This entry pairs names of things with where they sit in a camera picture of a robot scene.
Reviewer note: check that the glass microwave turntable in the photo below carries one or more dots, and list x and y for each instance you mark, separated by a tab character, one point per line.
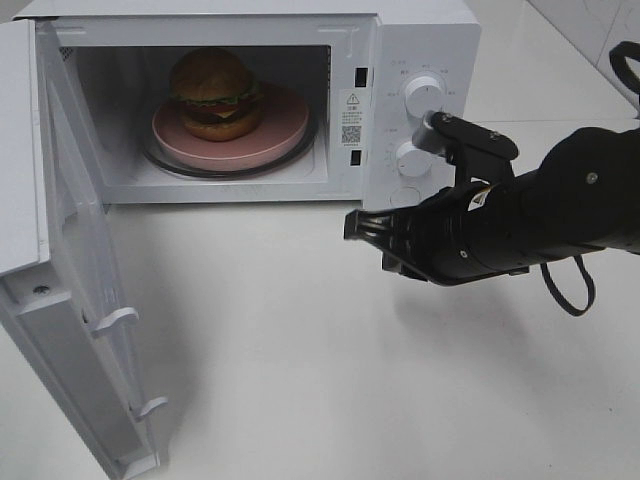
154	154

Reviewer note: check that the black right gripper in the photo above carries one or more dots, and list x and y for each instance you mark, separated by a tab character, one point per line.
424	242

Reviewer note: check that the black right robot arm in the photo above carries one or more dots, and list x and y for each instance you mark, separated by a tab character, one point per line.
583	198

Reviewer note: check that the round white door button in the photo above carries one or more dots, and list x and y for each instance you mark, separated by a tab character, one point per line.
405	197

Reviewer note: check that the burger with lettuce and cheese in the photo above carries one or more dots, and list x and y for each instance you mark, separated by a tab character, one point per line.
217	97

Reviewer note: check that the upper white power knob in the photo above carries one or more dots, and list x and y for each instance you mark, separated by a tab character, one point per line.
423	93

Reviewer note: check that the pink round plate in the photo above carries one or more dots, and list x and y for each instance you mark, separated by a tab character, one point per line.
286	118

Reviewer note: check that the white microwave door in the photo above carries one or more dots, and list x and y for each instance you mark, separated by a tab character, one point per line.
62	300

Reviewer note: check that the white timer knob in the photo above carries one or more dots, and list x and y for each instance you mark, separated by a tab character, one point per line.
413	162

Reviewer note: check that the white microwave oven body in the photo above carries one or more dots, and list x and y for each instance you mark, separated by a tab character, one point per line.
349	59

